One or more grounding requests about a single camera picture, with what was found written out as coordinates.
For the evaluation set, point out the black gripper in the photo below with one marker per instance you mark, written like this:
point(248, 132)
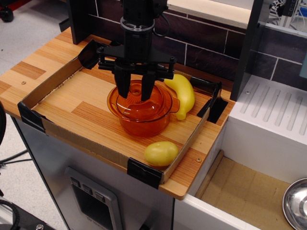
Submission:
point(136, 56)

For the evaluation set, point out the orange transparent pot lid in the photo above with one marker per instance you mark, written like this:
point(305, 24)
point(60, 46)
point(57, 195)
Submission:
point(132, 107)

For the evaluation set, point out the orange transparent plastic pot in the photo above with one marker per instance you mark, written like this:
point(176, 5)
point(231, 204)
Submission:
point(158, 124)

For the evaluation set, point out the yellow toy banana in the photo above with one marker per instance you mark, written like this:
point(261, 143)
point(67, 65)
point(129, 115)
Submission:
point(185, 93)

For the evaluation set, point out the cardboard fence with black tape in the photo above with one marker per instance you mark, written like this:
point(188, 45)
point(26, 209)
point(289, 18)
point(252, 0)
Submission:
point(71, 105)

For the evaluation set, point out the yellow toy potato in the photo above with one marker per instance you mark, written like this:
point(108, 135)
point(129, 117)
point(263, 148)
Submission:
point(161, 153)

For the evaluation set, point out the toy dishwasher front panel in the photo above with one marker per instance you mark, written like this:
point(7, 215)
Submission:
point(98, 204)

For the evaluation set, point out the white toy sink unit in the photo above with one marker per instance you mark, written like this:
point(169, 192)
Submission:
point(261, 151)

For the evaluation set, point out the silver metal bowl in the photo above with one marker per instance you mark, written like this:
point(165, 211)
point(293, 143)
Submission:
point(295, 204)

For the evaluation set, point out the black vertical post right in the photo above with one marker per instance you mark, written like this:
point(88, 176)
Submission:
point(242, 75)

